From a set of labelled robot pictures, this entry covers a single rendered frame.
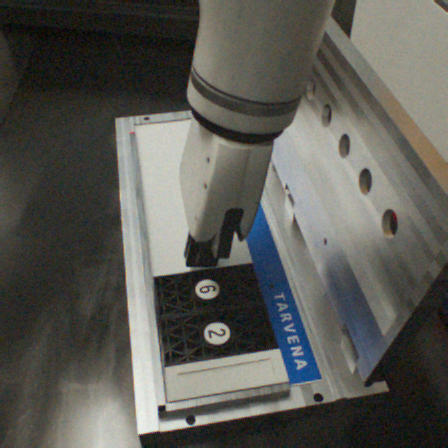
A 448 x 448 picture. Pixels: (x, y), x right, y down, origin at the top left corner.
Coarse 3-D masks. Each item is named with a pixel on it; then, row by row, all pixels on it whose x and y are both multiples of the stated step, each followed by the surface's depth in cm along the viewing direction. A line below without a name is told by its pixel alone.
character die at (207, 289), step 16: (192, 272) 50; (208, 272) 50; (224, 272) 50; (240, 272) 51; (160, 288) 48; (176, 288) 48; (192, 288) 48; (208, 288) 48; (224, 288) 49; (240, 288) 49; (256, 288) 48; (160, 304) 47; (176, 304) 48; (192, 304) 48; (208, 304) 47; (224, 304) 48; (240, 304) 47
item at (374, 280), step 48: (336, 48) 44; (336, 96) 47; (384, 96) 39; (288, 144) 55; (336, 144) 47; (384, 144) 39; (432, 144) 35; (336, 192) 47; (384, 192) 39; (432, 192) 32; (336, 240) 45; (384, 240) 39; (432, 240) 34; (336, 288) 45; (384, 288) 39; (432, 288) 33; (384, 336) 38
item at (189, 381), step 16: (256, 352) 44; (272, 352) 44; (176, 368) 43; (192, 368) 43; (208, 368) 43; (224, 368) 43; (240, 368) 43; (256, 368) 43; (272, 368) 43; (176, 384) 41; (192, 384) 42; (208, 384) 42; (224, 384) 41; (240, 384) 41; (256, 384) 42; (272, 384) 42; (176, 400) 41
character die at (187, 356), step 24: (216, 312) 47; (240, 312) 47; (264, 312) 47; (168, 336) 45; (192, 336) 45; (216, 336) 45; (240, 336) 45; (264, 336) 45; (168, 360) 44; (192, 360) 43
